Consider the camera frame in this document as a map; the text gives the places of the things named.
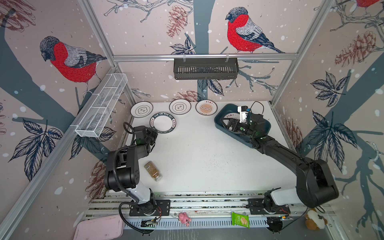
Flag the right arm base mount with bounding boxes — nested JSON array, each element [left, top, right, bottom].
[[246, 192, 291, 215]]

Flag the aluminium frame post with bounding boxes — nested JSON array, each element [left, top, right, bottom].
[[76, 0, 137, 106], [270, 0, 335, 107]]

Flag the dark teal plastic bin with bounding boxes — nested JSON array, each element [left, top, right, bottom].
[[214, 104, 275, 153]]

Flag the aluminium frame post back left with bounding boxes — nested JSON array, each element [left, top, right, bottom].
[[76, 0, 137, 106]]

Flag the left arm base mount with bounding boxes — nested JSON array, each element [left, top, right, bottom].
[[129, 198, 171, 217]]

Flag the sunburst plate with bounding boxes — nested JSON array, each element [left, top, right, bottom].
[[225, 113, 240, 120], [195, 100, 218, 116]]

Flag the aluminium horizontal frame bar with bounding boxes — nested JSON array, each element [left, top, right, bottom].
[[113, 53, 298, 63]]

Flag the small green rim plate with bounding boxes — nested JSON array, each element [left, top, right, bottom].
[[150, 112, 177, 134]]

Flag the black hanging wire basket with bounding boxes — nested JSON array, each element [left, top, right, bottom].
[[174, 58, 239, 80]]

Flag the pink tray lid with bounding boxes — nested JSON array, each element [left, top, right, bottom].
[[74, 215, 125, 240]]

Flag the aluminium frame post back right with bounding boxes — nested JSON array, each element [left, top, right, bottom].
[[270, 0, 335, 107]]

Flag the brown white plush dog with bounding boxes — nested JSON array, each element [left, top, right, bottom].
[[305, 209, 328, 231]]

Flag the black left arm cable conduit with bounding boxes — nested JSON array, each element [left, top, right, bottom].
[[110, 149, 157, 235]]

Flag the white clover plate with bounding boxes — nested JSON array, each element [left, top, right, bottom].
[[130, 101, 154, 118], [169, 99, 192, 115]]

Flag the spice jar with granules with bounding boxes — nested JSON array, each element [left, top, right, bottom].
[[144, 161, 163, 182]]

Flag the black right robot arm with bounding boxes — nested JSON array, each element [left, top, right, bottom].
[[220, 114, 339, 208]]

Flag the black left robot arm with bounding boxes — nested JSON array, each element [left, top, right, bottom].
[[104, 122, 158, 206]]

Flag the pink plush toy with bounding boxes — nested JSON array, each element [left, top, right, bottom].
[[178, 212, 192, 227]]

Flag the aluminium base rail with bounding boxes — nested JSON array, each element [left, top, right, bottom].
[[82, 190, 340, 232]]

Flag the green snack packet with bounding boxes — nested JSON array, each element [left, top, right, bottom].
[[231, 212, 250, 229]]

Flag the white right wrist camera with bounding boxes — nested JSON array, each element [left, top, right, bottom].
[[238, 106, 250, 123]]

